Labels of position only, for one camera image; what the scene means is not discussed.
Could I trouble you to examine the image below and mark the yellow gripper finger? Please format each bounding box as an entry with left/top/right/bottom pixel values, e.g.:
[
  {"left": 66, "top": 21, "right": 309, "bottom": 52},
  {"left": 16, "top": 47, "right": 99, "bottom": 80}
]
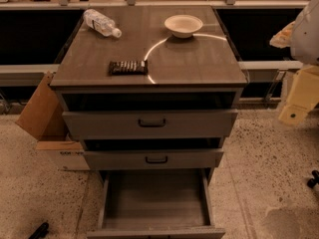
[
  {"left": 269, "top": 22, "right": 295, "bottom": 49},
  {"left": 278, "top": 65, "right": 319, "bottom": 125}
]

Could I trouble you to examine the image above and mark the dark chocolate bar wrapper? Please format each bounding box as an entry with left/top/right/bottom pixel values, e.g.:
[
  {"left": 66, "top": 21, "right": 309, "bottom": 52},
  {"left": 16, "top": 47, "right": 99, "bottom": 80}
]
[{"left": 108, "top": 61, "right": 148, "bottom": 76}]

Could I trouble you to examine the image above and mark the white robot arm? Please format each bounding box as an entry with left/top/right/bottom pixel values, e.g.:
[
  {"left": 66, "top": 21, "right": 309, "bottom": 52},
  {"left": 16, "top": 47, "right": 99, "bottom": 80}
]
[{"left": 270, "top": 0, "right": 319, "bottom": 125}]

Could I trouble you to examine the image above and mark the grey middle drawer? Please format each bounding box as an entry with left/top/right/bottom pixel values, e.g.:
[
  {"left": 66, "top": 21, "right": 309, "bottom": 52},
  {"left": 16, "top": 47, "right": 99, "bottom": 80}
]
[{"left": 84, "top": 148, "right": 223, "bottom": 170}]

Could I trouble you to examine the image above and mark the grey drawer cabinet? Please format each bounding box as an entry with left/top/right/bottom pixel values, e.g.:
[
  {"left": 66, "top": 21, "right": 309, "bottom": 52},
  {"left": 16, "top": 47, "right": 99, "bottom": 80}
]
[{"left": 49, "top": 5, "right": 249, "bottom": 239}]

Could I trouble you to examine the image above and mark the grey open bottom drawer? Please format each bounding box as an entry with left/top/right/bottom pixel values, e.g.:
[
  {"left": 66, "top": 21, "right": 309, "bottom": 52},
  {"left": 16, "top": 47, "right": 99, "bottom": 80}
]
[{"left": 87, "top": 169, "right": 225, "bottom": 239}]

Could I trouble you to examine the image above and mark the grey top drawer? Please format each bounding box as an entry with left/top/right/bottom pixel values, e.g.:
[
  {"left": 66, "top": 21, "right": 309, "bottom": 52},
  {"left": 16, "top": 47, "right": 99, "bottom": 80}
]
[{"left": 63, "top": 110, "right": 237, "bottom": 140}]

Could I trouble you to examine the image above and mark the black chair caster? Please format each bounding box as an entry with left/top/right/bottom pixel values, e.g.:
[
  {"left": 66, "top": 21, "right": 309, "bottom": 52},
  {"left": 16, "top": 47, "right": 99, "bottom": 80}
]
[{"left": 307, "top": 170, "right": 319, "bottom": 188}]

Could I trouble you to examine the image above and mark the white bowl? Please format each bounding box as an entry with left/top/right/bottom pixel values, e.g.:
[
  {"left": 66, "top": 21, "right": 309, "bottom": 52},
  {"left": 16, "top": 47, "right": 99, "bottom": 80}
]
[{"left": 164, "top": 15, "right": 203, "bottom": 39}]

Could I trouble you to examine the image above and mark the clear plastic water bottle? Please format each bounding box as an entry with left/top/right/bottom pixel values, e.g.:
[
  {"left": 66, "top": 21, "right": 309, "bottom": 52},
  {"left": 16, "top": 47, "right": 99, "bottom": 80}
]
[{"left": 84, "top": 9, "right": 122, "bottom": 38}]

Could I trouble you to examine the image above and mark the brown cardboard box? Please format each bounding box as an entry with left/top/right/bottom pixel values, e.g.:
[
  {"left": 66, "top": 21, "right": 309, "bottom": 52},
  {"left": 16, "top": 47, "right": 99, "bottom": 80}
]
[{"left": 16, "top": 72, "right": 89, "bottom": 170}]

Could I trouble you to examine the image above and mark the black object on floor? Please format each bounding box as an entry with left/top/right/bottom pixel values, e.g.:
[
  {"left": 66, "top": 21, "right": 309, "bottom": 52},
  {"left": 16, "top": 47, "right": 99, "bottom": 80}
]
[{"left": 28, "top": 222, "right": 49, "bottom": 239}]

